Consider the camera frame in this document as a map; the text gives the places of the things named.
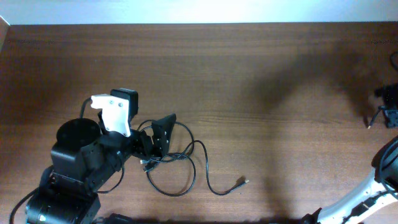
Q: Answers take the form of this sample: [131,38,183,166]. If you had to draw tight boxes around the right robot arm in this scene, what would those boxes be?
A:
[300,138,397,224]

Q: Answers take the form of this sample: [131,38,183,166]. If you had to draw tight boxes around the black usb cable long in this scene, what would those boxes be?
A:
[143,121,249,197]

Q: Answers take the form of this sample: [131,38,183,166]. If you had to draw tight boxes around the black device at table edge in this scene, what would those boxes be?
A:
[91,213,137,224]

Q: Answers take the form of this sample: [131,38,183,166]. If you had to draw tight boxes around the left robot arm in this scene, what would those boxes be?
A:
[9,111,177,223]

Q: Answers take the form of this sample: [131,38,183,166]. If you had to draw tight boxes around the black usb cable short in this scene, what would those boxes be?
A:
[368,106,385,129]

